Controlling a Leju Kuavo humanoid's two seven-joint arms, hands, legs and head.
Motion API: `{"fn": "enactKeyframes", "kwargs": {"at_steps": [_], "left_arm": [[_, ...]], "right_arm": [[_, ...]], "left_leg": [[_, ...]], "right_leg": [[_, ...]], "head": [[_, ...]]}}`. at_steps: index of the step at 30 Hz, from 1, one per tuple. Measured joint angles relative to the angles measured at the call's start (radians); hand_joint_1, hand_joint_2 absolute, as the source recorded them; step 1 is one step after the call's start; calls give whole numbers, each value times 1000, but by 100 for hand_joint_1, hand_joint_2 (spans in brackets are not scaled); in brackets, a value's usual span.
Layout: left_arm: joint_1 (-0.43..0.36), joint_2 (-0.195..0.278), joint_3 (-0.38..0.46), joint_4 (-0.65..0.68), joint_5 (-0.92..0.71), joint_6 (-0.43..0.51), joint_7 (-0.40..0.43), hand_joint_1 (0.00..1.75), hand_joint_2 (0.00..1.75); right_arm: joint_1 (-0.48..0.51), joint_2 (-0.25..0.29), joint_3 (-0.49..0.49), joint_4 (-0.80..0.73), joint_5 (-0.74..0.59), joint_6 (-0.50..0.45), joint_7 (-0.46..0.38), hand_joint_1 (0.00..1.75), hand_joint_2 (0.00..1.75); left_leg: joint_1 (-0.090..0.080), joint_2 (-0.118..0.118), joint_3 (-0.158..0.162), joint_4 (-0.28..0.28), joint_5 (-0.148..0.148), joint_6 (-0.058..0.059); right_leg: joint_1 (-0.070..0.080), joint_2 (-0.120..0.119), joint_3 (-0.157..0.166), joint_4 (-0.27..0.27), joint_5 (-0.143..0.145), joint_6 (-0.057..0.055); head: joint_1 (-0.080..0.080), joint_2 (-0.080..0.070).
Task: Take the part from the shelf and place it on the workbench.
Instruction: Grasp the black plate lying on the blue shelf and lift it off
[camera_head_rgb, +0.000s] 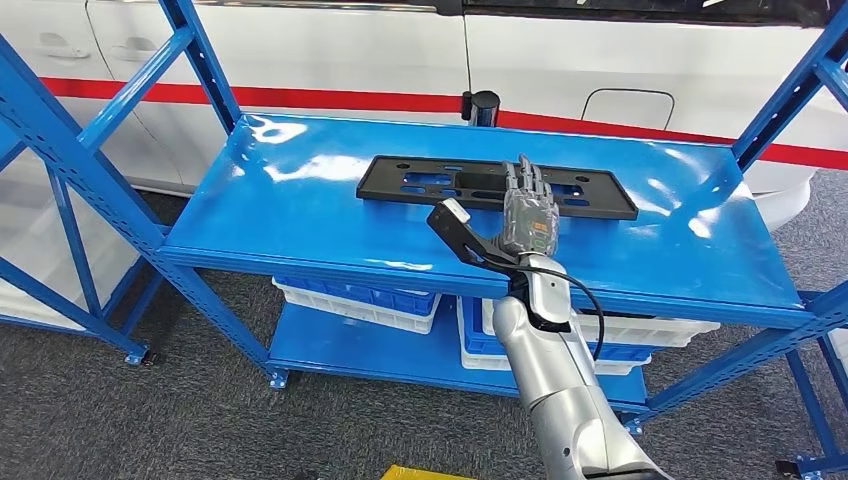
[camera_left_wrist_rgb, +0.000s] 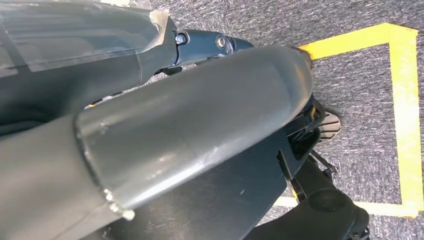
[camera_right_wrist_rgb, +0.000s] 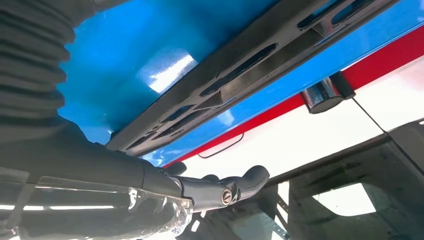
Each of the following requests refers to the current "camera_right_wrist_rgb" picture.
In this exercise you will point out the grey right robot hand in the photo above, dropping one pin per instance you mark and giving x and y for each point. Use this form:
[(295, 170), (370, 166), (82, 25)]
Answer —
[(82, 165)]

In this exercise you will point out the black barrier stanchion post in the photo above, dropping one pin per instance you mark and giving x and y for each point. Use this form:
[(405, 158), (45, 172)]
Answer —
[(323, 96)]

